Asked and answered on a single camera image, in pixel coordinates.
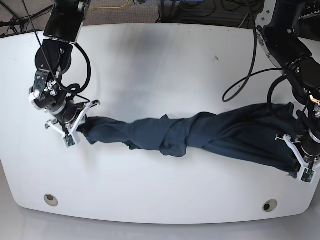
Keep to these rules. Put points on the black tripod stand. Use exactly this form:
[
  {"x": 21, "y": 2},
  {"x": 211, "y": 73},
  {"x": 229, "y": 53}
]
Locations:
[{"x": 16, "y": 25}]

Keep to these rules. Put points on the left table cable grommet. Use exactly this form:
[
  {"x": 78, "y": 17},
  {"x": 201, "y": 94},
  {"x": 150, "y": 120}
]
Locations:
[{"x": 51, "y": 200}]

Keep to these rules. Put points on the table cable grommet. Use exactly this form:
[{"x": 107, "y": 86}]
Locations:
[
  {"x": 270, "y": 205},
  {"x": 51, "y": 200}
]

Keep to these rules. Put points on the dark navy T-shirt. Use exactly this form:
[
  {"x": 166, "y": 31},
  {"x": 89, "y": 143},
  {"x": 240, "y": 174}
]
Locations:
[{"x": 247, "y": 134}]

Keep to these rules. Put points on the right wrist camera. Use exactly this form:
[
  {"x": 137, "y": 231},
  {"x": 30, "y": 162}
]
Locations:
[{"x": 71, "y": 140}]

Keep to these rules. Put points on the right table cable grommet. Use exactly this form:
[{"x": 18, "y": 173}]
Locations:
[{"x": 270, "y": 205}]

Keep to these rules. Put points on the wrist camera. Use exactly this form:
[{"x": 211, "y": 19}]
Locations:
[
  {"x": 306, "y": 175},
  {"x": 71, "y": 140}
]

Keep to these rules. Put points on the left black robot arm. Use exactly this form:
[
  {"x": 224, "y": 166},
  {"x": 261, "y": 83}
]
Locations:
[{"x": 275, "y": 24}]

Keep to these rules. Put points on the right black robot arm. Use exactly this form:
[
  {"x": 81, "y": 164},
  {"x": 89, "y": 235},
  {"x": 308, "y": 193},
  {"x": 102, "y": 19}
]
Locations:
[{"x": 52, "y": 61}]

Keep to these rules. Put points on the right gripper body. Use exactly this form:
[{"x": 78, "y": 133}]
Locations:
[{"x": 68, "y": 116}]

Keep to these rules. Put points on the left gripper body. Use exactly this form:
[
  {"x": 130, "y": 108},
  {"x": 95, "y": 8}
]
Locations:
[{"x": 306, "y": 148}]

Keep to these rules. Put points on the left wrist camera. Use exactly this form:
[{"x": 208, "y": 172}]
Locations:
[{"x": 306, "y": 175}]

